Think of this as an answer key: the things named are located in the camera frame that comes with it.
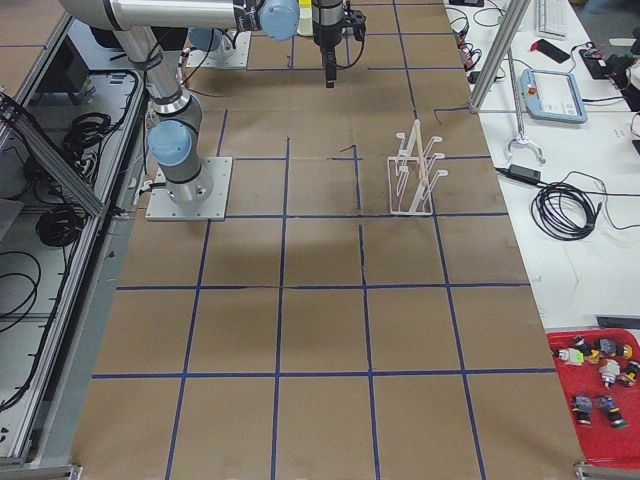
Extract white claw tool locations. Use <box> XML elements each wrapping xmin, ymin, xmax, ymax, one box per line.
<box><xmin>506</xmin><ymin>135</ymin><xmax>546</xmax><ymax>165</ymax></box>

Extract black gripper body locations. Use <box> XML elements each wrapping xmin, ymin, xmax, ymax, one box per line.
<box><xmin>312</xmin><ymin>0</ymin><xmax>345</xmax><ymax>50</ymax></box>

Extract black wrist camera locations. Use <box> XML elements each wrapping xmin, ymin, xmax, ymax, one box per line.
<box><xmin>344</xmin><ymin>9</ymin><xmax>366</xmax><ymax>43</ymax></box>

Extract black power adapter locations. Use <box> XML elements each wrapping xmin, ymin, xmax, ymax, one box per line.
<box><xmin>507</xmin><ymin>164</ymin><xmax>541</xmax><ymax>185</ymax></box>

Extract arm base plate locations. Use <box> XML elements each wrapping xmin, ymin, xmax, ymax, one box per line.
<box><xmin>145</xmin><ymin>157</ymin><xmax>233</xmax><ymax>221</ymax></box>
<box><xmin>186</xmin><ymin>28</ymin><xmax>251</xmax><ymax>69</ymax></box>

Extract red plastic tray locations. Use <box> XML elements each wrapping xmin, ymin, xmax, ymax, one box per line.
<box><xmin>547</xmin><ymin>329</ymin><xmax>639</xmax><ymax>470</ymax></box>

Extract white wire cup rack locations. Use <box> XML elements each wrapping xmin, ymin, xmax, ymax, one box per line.
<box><xmin>386</xmin><ymin>119</ymin><xmax>448</xmax><ymax>216</ymax></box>

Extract black phone red case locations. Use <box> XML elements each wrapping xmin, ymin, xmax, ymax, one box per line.
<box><xmin>529</xmin><ymin>39</ymin><xmax>570</xmax><ymax>64</ymax></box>

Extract teach pendant tablet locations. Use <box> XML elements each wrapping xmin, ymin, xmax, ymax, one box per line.
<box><xmin>520</xmin><ymin>68</ymin><xmax>588</xmax><ymax>124</ymax></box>

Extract white keyboard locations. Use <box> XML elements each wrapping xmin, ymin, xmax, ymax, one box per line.
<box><xmin>535</xmin><ymin>0</ymin><xmax>567</xmax><ymax>39</ymax></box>

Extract white ikea cup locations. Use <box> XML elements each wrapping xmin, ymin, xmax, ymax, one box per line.
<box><xmin>297</xmin><ymin>0</ymin><xmax>313</xmax><ymax>37</ymax></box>

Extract aluminium frame post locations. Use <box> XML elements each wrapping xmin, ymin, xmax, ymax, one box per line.
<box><xmin>469</xmin><ymin>0</ymin><xmax>530</xmax><ymax>113</ymax></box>

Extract coiled black cable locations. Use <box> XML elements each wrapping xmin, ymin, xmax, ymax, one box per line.
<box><xmin>530</xmin><ymin>180</ymin><xmax>601</xmax><ymax>242</ymax></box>

